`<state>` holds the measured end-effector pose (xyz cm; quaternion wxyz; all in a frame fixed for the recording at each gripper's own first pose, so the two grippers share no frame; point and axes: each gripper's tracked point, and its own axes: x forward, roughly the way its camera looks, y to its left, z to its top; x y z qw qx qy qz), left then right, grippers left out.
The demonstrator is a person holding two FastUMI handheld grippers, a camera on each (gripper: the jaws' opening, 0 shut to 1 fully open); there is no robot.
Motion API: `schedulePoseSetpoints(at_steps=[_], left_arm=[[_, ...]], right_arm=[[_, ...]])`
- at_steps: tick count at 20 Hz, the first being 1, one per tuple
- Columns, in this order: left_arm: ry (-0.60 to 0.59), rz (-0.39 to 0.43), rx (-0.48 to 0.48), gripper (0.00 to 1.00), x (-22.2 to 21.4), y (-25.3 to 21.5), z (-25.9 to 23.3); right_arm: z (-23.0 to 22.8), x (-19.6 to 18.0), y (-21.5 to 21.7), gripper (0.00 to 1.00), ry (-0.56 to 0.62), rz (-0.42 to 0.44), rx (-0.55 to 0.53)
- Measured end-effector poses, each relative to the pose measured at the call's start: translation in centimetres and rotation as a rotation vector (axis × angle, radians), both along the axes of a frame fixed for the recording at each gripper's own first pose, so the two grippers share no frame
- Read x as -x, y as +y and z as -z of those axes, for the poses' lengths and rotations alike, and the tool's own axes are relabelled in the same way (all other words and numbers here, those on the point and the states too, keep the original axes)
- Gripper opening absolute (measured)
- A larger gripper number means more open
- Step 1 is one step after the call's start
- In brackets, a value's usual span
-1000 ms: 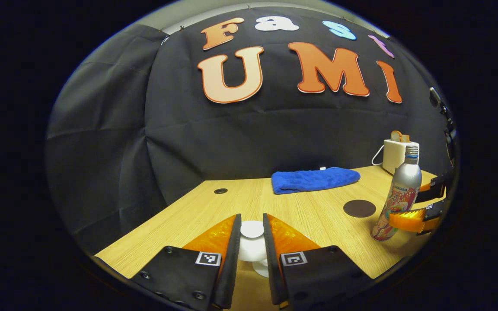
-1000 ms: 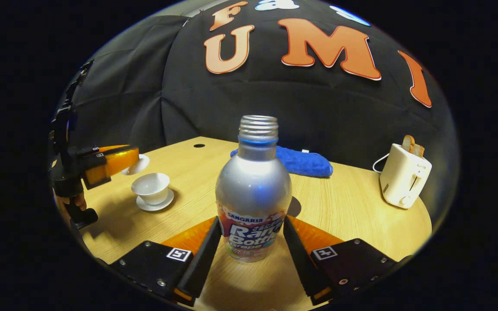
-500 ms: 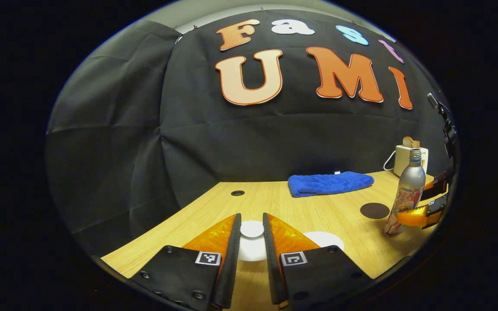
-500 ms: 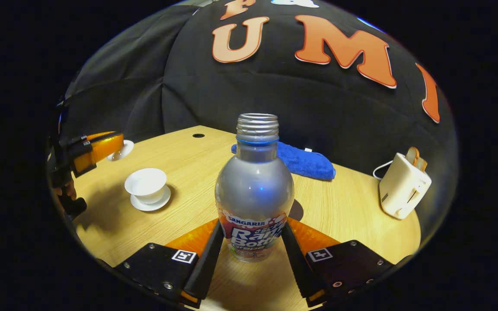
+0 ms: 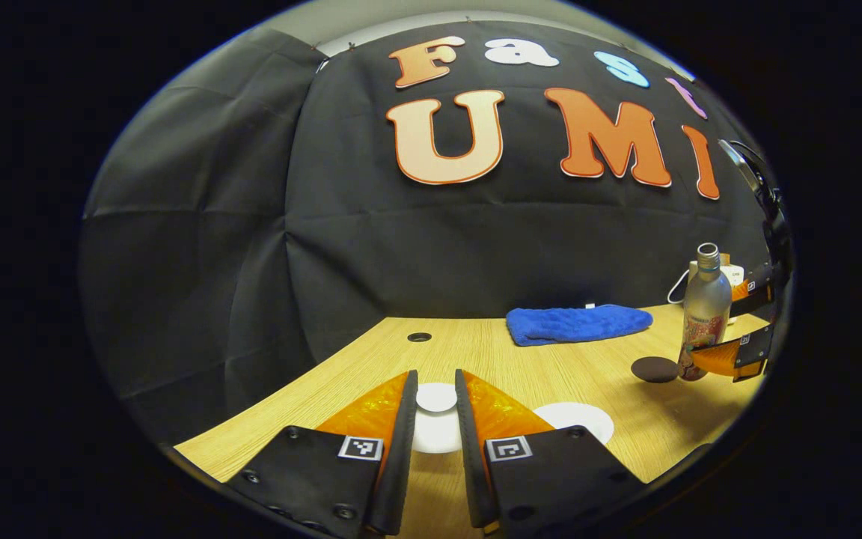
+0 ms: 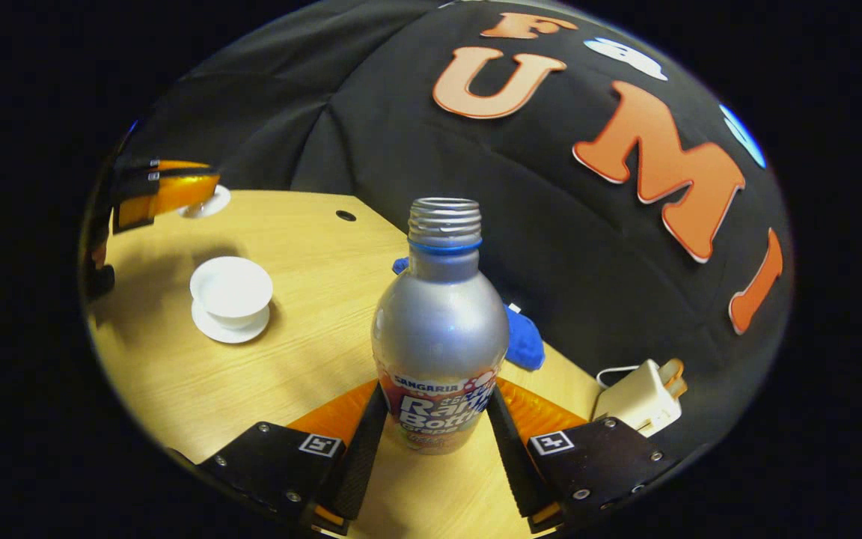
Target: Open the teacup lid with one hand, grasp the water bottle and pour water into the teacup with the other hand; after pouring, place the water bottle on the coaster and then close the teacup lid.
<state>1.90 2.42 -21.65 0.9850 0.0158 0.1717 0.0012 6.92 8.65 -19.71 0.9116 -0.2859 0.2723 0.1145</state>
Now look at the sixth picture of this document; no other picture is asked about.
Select white teacup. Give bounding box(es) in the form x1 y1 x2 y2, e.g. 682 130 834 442
190 257 274 330

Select silver water bottle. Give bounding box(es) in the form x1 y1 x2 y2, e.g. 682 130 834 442
371 198 510 455

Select white saucer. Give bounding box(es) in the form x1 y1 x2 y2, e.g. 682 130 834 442
192 299 271 344

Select white toaster cable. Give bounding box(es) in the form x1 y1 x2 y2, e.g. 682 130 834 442
596 365 641 390

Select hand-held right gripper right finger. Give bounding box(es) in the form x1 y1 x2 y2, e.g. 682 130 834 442
485 378 677 534

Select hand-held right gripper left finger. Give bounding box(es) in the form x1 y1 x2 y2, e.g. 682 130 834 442
199 380 388 534

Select black backdrop cloth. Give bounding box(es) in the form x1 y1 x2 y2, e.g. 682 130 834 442
113 0 795 465

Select blue towel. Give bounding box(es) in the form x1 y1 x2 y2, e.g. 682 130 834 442
392 257 545 371

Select white toaster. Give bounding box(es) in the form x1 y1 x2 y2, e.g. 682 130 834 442
593 359 682 438

